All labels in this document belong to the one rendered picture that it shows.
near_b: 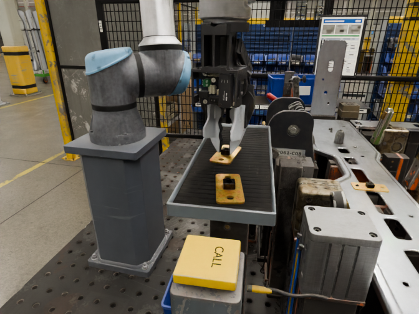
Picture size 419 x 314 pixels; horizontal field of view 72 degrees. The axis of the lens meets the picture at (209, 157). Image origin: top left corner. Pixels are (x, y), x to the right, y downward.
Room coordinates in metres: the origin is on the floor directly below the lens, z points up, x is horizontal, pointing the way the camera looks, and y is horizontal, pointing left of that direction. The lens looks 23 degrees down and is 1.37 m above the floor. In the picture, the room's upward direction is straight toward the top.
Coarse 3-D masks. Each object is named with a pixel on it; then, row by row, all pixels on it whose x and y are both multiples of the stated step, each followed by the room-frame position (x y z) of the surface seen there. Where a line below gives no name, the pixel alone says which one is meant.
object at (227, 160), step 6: (222, 150) 0.49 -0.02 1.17; (228, 150) 0.48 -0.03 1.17; (240, 150) 0.51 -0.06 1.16; (216, 156) 0.48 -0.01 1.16; (222, 156) 0.48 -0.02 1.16; (228, 156) 0.48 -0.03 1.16; (234, 156) 0.48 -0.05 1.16; (216, 162) 0.45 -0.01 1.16; (222, 162) 0.45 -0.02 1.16; (228, 162) 0.45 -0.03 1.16
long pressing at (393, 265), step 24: (336, 120) 1.28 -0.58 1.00; (336, 144) 0.97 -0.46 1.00; (360, 144) 0.97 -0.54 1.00; (360, 168) 0.77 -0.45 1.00; (384, 168) 0.78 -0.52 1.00; (360, 192) 0.63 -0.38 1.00; (384, 216) 0.53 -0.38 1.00; (408, 216) 0.53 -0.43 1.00; (384, 240) 0.45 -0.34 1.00; (408, 240) 0.45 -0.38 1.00; (384, 264) 0.39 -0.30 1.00; (408, 264) 0.39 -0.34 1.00; (384, 288) 0.33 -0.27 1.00; (408, 288) 0.33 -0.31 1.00; (384, 312) 0.30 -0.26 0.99; (408, 312) 0.29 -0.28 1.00
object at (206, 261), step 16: (192, 240) 0.25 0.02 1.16; (208, 240) 0.25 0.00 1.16; (224, 240) 0.25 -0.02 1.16; (192, 256) 0.23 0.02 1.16; (208, 256) 0.23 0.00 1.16; (224, 256) 0.23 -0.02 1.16; (176, 272) 0.21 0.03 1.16; (192, 272) 0.21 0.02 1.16; (208, 272) 0.21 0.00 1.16; (224, 272) 0.21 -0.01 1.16; (224, 288) 0.20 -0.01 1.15
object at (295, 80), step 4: (292, 76) 1.15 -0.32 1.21; (296, 76) 1.15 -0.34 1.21; (304, 76) 1.13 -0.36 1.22; (288, 80) 1.14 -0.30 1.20; (292, 80) 1.14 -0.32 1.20; (296, 80) 1.12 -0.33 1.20; (300, 80) 1.13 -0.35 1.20; (304, 80) 1.12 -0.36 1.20; (292, 84) 1.15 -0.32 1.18; (296, 84) 1.12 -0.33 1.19; (292, 88) 1.15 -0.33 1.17; (296, 88) 1.12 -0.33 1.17; (296, 92) 1.12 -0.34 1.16; (296, 96) 1.12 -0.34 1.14
